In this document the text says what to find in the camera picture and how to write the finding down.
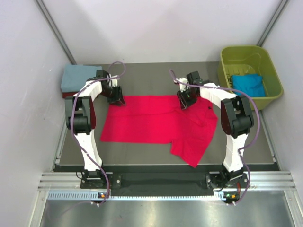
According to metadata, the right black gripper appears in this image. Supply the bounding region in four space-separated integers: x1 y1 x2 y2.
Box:
177 87 199 110

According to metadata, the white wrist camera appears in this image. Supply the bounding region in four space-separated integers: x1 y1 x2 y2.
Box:
109 75 119 87
174 77 190 92

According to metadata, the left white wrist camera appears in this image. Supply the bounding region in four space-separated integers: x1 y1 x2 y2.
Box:
109 75 119 87

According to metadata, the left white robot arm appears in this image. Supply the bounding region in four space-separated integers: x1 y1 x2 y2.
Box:
65 70 125 189

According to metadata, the green plastic bin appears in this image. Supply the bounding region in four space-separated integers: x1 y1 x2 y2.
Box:
217 45 284 112

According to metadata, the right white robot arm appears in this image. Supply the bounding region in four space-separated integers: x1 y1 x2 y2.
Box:
170 71 254 190

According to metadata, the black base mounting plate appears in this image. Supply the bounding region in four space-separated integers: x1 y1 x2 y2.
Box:
80 172 247 189

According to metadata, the folded dark red t shirt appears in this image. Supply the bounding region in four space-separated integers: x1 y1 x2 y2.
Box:
62 92 77 99

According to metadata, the aluminium frame rail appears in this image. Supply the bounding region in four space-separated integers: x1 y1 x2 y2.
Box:
38 171 296 191

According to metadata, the folded light blue t shirt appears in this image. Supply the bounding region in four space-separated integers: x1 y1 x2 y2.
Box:
61 64 102 93

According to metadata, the slotted grey cable duct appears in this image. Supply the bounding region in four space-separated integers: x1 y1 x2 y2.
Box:
47 191 236 201

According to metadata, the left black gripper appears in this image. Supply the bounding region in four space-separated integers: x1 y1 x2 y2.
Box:
99 84 125 106

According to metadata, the blue t shirt in bin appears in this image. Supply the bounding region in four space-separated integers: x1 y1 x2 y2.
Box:
232 73 266 97

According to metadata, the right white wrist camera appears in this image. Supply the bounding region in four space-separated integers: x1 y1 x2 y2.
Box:
174 77 190 92

